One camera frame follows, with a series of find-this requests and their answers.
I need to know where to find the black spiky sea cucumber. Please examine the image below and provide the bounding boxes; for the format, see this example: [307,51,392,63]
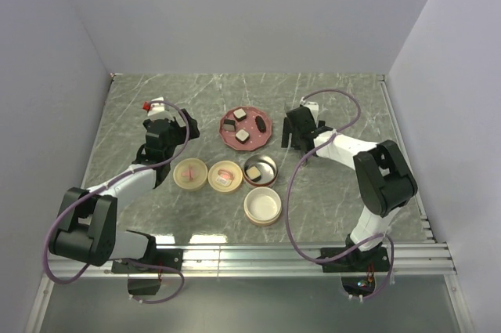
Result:
[255,115,267,133]

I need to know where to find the cream lid with pink knob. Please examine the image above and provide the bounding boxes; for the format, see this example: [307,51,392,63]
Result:
[173,158,208,191]

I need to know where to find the sushi piece front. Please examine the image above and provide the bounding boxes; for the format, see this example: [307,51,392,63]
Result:
[235,129,250,143]

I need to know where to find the sushi piece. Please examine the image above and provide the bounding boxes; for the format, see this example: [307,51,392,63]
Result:
[246,165,261,182]
[235,129,250,143]
[222,119,236,132]
[232,108,247,121]

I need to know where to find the sushi piece back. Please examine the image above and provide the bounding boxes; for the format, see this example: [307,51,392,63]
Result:
[232,108,247,121]

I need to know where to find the steel lunch box tier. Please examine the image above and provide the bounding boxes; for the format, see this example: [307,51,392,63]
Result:
[242,154,278,188]

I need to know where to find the metal tongs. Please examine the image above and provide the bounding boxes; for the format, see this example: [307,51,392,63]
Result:
[281,106,312,156]

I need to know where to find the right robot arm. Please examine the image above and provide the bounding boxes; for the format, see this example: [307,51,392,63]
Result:
[282,104,418,270]

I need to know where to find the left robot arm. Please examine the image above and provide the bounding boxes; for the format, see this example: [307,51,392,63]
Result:
[44,109,200,266]

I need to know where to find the cream lunch box tier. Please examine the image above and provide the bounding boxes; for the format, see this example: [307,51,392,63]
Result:
[243,186,282,226]

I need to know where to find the pink dotted plate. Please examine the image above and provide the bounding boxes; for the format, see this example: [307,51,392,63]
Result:
[218,106,272,151]

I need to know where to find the cream lid with barcode label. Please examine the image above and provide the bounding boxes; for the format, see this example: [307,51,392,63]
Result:
[207,161,243,194]

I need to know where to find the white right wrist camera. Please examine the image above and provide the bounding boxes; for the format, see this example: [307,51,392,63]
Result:
[300,100,319,121]

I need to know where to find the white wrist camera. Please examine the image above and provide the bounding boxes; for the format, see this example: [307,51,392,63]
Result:
[300,100,319,121]
[142,96,174,121]

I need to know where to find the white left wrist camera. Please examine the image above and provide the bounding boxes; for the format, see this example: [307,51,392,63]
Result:
[142,96,174,121]

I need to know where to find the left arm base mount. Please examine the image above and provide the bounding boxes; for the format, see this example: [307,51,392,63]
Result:
[111,248,184,274]

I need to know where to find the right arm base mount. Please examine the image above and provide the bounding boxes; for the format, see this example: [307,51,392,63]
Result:
[322,245,390,273]

